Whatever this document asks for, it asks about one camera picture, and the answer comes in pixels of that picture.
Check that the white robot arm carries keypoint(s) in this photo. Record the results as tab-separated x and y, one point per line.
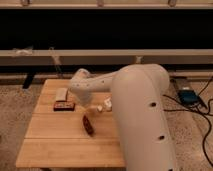
136	97

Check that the tan wooden block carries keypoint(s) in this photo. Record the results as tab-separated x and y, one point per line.
61	94

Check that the grey horizontal rail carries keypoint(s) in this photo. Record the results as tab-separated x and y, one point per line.
28	57

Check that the dark brown rectangular block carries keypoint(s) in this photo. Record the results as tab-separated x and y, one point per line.
63	106

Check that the black table leg bracket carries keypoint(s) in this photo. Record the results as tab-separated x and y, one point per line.
28	80

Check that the wooden table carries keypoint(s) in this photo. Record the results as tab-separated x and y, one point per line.
58	139

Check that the small white object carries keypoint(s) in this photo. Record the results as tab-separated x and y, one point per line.
106	106

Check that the blue device on floor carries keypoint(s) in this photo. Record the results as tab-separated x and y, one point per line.
187	97

